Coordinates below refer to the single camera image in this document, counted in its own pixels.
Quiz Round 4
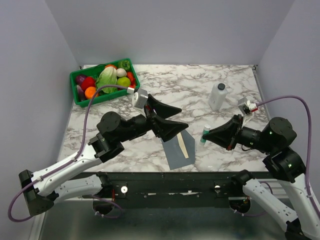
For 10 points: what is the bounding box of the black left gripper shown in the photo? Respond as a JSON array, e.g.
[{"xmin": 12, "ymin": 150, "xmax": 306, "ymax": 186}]
[{"xmin": 117, "ymin": 94, "xmax": 189, "ymax": 143}]

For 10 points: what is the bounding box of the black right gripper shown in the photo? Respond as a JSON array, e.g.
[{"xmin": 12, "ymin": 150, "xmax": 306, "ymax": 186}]
[{"xmin": 203, "ymin": 113, "xmax": 275, "ymax": 153}]

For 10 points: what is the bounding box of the green white glue stick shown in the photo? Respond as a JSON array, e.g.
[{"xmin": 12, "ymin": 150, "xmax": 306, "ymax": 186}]
[{"xmin": 199, "ymin": 124, "xmax": 211, "ymax": 146}]

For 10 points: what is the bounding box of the beige letter paper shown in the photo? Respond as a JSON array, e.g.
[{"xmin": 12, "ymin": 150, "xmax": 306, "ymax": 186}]
[{"xmin": 177, "ymin": 133, "xmax": 189, "ymax": 159}]

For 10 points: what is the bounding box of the grey envelope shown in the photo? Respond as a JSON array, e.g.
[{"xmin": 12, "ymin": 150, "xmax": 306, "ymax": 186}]
[{"xmin": 161, "ymin": 130, "xmax": 196, "ymax": 170}]

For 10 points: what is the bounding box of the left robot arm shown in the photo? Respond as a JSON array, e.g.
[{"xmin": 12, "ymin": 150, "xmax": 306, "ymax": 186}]
[{"xmin": 18, "ymin": 93, "xmax": 189, "ymax": 217}]

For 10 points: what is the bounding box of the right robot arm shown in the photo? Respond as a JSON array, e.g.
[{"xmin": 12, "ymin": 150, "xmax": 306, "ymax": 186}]
[{"xmin": 203, "ymin": 115, "xmax": 320, "ymax": 240}]

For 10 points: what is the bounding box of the white plastic bottle black cap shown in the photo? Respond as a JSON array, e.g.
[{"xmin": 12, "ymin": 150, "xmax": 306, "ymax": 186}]
[{"xmin": 208, "ymin": 83, "xmax": 228, "ymax": 111}]

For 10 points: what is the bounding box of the orange carrot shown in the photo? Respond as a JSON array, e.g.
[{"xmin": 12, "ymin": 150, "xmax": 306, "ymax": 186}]
[{"xmin": 126, "ymin": 72, "xmax": 137, "ymax": 88}]

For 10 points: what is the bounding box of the green apple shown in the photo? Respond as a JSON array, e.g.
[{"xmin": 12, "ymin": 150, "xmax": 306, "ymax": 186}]
[{"xmin": 117, "ymin": 76, "xmax": 131, "ymax": 87}]

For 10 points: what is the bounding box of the white mushroom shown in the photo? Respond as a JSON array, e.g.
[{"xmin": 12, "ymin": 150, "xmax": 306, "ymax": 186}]
[{"xmin": 116, "ymin": 68, "xmax": 127, "ymax": 78}]

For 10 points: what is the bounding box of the green plastic vegetable bin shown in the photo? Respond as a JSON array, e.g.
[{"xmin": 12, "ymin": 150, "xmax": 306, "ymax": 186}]
[{"xmin": 69, "ymin": 58, "xmax": 140, "ymax": 108}]

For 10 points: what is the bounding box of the green bell pepper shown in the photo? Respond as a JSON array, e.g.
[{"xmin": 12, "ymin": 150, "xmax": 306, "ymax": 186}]
[{"xmin": 118, "ymin": 59, "xmax": 131, "ymax": 72}]

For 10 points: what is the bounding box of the green lettuce leaf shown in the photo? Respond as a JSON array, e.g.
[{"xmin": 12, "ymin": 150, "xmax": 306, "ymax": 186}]
[{"xmin": 95, "ymin": 66, "xmax": 118, "ymax": 95}]

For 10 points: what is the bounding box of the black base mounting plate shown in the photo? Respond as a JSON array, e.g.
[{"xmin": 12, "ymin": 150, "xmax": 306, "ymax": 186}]
[{"xmin": 51, "ymin": 171, "xmax": 293, "ymax": 210}]

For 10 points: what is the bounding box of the orange fruit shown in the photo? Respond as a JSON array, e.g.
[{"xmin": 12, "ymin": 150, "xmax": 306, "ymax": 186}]
[{"xmin": 84, "ymin": 86, "xmax": 97, "ymax": 100}]

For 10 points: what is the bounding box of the red tomato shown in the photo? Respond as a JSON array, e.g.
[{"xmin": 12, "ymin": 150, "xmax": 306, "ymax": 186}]
[{"xmin": 80, "ymin": 76, "xmax": 96, "ymax": 92}]

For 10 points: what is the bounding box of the purple eggplant slice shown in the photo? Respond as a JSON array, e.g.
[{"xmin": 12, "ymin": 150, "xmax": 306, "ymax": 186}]
[{"xmin": 76, "ymin": 85, "xmax": 87, "ymax": 102}]

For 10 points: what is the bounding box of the purple onion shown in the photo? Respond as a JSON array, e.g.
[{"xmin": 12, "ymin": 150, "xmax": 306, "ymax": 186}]
[{"xmin": 75, "ymin": 74, "xmax": 87, "ymax": 86}]

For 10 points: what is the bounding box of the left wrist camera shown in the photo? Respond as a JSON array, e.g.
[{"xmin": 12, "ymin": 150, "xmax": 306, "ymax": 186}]
[{"xmin": 132, "ymin": 88, "xmax": 149, "ymax": 109}]

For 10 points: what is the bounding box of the aluminium frame rail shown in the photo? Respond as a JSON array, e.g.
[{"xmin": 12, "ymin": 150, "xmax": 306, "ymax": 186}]
[{"xmin": 27, "ymin": 179, "xmax": 94, "ymax": 240}]

